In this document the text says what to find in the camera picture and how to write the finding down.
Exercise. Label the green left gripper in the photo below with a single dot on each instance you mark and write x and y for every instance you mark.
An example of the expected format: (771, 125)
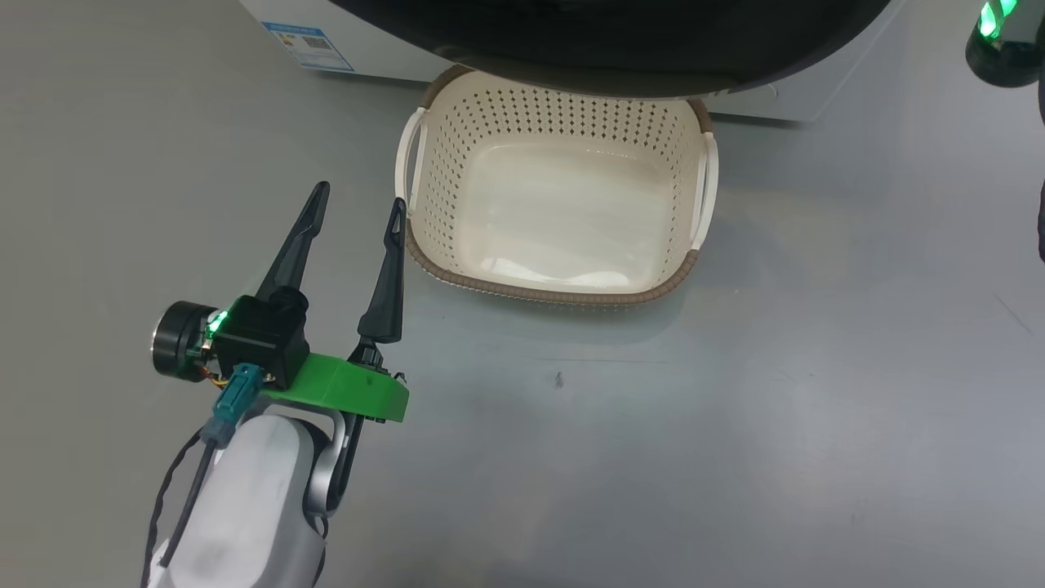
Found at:
(343, 388)

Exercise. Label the dark round washing machine door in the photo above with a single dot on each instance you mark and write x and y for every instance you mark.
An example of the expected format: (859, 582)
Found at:
(612, 33)

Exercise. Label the white washing machine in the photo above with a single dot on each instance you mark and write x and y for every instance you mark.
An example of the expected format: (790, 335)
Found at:
(384, 49)

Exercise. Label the cream perforated laundry basket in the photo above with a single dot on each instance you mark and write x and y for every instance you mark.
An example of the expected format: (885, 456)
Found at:
(563, 204)

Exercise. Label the black cylindrical left gripper motor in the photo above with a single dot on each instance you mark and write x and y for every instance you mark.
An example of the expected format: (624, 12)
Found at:
(180, 339)

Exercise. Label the blue energy label sticker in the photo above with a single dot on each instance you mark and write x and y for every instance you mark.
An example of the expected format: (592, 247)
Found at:
(309, 45)

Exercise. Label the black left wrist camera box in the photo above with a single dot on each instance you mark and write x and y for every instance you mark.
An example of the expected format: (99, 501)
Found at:
(261, 335)

